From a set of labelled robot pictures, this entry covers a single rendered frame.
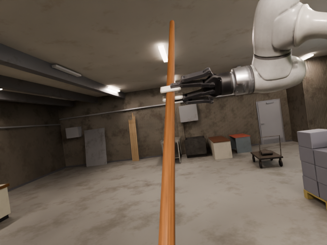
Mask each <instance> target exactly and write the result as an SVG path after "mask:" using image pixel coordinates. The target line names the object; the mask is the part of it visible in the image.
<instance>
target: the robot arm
mask: <svg viewBox="0 0 327 245"><path fill-rule="evenodd" d="M318 38H321V39H327V13H326V12H317V11H314V10H312V9H311V8H310V7H309V5H308V4H302V3H301V2H300V0H260V1H259V2H258V4H257V7H256V10H255V15H254V23H253V49H254V55H253V60H252V64H251V65H248V66H243V67H238V68H233V69H232V70H231V72H229V71H227V72H222V73H219V74H215V73H212V72H211V70H210V68H209V67H207V68H205V69H204V70H201V71H198V72H195V73H191V74H187V75H184V76H181V80H180V81H179V82H177V83H171V84H170V86H165V87H161V90H160V93H166V92H172V91H177V90H181V88H191V87H201V89H199V90H195V91H192V92H189V93H186V94H182V93H176V94H175V102H176V101H183V102H185V104H186V105H190V104H201V103H209V104H213V103H214V102H213V100H214V98H215V97H217V96H219V95H229V94H232V93H234V95H242V94H250V93H269V92H276V91H280V90H284V89H288V88H291V87H293V86H296V85H298V84H300V83H301V82H302V81H303V80H304V78H305V75H306V64H305V62H304V61H303V60H302V59H301V58H299V57H296V56H292V55H291V51H292V48H295V47H299V46H301V45H302V44H303V43H304V42H306V41H308V40H311V39H318ZM205 76H207V78H206V79H200V78H203V77H205ZM196 79H200V80H196ZM206 95H209V96H206ZM201 96H202V97H201Z"/></svg>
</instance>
